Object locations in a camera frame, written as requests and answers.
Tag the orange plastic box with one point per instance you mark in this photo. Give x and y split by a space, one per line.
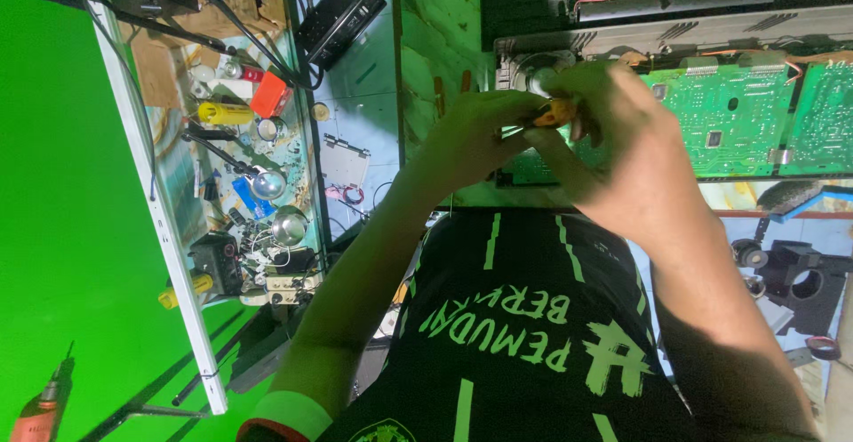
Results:
270 94

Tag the yellow cylinder can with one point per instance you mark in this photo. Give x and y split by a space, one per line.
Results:
225 113

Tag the small green circuit board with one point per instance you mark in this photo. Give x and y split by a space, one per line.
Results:
823 122

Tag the person's black printed shirt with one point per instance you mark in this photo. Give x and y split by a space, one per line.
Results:
526 335

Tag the glass workbench with white frame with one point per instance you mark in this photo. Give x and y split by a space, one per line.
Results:
166 182

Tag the large green circuit board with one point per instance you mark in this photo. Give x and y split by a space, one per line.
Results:
733 119

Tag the person's right hand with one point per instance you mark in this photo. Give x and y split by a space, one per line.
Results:
633 162

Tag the person's left fingers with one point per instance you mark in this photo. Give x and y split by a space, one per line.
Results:
516 105

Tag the black multimeter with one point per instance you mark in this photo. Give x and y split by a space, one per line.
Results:
218 262

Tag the white power strip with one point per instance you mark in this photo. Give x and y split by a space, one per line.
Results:
286 287

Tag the person's left hand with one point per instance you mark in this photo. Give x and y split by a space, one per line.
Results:
470 139

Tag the white metal plate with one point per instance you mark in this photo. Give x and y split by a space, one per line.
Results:
344 162

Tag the round grey speaker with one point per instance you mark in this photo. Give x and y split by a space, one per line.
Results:
526 72

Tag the red tape roll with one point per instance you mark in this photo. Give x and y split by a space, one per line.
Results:
823 347

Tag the silver metal bowl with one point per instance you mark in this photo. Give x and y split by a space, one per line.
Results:
290 227

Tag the black plastic housing with hole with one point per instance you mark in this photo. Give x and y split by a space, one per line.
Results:
803 282

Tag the black gooseneck magnifier lamp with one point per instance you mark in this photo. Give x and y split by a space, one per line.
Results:
265 183

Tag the blue card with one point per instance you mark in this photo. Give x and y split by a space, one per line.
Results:
252 197

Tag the person's right fingers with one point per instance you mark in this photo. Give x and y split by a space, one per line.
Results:
566 82

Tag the grey television back chassis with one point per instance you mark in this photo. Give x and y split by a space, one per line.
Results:
700 32

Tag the black power strip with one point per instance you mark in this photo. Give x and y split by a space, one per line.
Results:
340 19

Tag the orange power drill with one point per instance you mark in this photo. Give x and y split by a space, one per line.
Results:
40 408

